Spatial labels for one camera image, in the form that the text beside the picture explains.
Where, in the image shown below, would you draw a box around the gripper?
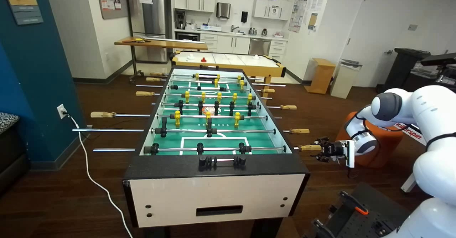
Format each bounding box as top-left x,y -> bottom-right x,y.
310,137 -> 348,163

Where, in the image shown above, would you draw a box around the rod with two black players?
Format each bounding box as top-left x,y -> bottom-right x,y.
136,84 -> 275,94
72,117 -> 310,139

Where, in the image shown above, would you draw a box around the rod with three black players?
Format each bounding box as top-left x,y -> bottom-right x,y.
93,143 -> 323,156

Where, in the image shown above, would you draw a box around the rod with five black players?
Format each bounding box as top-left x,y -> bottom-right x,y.
151,99 -> 297,117

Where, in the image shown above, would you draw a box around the foosball table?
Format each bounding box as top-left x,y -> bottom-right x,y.
72,64 -> 323,238

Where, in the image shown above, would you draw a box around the rod with two yellow players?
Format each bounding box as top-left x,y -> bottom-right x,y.
146,77 -> 286,90

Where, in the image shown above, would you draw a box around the rod with five yellow players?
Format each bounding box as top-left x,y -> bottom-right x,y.
135,90 -> 273,105

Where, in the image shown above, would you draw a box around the rod with three yellow players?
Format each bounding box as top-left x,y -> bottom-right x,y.
90,110 -> 283,128
149,72 -> 265,82

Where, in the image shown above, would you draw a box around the orange stool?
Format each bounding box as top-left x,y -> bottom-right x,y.
336,111 -> 404,169

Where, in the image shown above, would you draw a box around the white waste bin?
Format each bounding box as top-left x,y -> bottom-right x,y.
329,59 -> 363,99

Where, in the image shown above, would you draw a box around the wooden waste bin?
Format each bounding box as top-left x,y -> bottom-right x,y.
304,58 -> 337,95

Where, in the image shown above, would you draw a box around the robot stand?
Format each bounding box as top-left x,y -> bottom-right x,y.
309,182 -> 411,238

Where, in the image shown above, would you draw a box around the white table with red print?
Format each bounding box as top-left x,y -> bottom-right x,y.
392,122 -> 428,193

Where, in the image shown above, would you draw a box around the black score slider bar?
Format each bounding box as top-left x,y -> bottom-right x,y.
198,155 -> 247,170

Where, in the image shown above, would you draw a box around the steel dishwasher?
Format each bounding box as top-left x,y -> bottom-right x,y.
248,37 -> 272,56

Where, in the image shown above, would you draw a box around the air hockey table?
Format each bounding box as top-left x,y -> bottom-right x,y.
170,51 -> 287,100

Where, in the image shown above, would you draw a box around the white door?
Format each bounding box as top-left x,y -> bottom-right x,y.
341,0 -> 424,88

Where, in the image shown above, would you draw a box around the white lower kitchen cabinets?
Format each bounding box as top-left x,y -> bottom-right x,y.
199,32 -> 287,63

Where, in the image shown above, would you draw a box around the white kitchen cabinets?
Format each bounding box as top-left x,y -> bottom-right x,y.
253,0 -> 293,21
173,0 -> 216,13
199,32 -> 287,63

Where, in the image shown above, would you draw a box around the black machine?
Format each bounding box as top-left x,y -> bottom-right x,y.
410,52 -> 456,93

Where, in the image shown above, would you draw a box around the white upper kitchen cabinets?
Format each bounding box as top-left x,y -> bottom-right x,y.
173,0 -> 216,13
253,0 -> 293,21

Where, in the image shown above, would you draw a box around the steel paper towel dispenser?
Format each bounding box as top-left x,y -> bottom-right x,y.
216,2 -> 231,20

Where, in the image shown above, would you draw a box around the built-in oven door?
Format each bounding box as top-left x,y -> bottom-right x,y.
175,32 -> 200,42

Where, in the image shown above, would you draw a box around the black coffee maker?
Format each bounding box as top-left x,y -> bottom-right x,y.
175,10 -> 187,30

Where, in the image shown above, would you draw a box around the wooden high table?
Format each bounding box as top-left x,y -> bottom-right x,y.
114,36 -> 208,82

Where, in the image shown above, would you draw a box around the steel refrigerator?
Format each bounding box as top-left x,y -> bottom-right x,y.
127,0 -> 173,63

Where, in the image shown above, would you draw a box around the dark sofa with patterned cushion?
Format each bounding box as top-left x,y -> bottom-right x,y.
0,112 -> 30,193

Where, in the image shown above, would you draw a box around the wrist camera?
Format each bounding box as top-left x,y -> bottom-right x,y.
346,140 -> 356,169

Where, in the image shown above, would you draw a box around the orange handled clamp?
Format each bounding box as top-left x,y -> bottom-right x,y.
338,191 -> 369,216

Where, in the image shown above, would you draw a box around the papers on wall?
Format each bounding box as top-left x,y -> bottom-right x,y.
307,0 -> 326,32

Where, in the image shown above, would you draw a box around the wall poster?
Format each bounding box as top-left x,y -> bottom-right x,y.
287,0 -> 311,33

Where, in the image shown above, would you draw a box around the white cable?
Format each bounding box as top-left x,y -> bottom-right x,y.
63,113 -> 134,238

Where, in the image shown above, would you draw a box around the wall sign plaque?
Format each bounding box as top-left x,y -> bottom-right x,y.
1,0 -> 44,26

